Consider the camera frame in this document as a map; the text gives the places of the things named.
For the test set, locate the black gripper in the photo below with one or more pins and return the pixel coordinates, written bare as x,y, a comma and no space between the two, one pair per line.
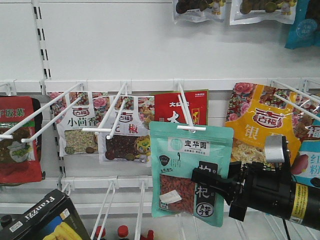
268,191

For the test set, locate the teal goji berry pouch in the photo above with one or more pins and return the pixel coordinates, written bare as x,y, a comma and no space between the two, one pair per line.
175,153

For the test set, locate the black Franzzi cookie box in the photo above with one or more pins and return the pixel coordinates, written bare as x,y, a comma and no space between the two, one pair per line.
53,218

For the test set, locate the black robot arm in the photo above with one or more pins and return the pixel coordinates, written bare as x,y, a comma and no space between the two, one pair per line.
306,206

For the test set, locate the clear dried fruit bag left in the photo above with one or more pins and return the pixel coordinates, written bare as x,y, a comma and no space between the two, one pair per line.
197,11

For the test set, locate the clear dried fruit bag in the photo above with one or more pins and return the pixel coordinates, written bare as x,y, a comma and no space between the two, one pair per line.
197,11
255,11

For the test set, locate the clear dried fruit bag right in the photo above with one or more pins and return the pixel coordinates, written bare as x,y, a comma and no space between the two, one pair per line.
255,11

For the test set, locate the red date snack bag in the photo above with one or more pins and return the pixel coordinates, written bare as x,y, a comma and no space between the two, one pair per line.
167,107

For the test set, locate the yellow white-fungus snack pouch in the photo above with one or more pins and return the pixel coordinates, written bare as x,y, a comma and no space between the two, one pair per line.
255,112

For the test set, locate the white peppercorn spice bag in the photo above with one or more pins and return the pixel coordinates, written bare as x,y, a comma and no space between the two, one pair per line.
130,117

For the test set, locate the white display hook centre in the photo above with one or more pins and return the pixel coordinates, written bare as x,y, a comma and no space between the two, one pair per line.
185,109

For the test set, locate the blue sweet potato noodle bag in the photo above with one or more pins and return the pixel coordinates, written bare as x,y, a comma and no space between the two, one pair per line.
306,166

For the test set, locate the red capped sauce bottle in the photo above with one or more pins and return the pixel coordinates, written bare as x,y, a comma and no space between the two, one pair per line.
123,232

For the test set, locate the white fennel spice bag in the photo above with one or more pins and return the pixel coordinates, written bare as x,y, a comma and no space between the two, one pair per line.
83,109

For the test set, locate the blue bag upper right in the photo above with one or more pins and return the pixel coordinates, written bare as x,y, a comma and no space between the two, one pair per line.
305,31

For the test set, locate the red pickled vegetable bag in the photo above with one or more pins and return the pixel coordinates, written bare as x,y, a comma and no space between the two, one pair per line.
20,161

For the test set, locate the white slotted shelf upright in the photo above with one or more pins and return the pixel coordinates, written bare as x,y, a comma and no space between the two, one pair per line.
41,39

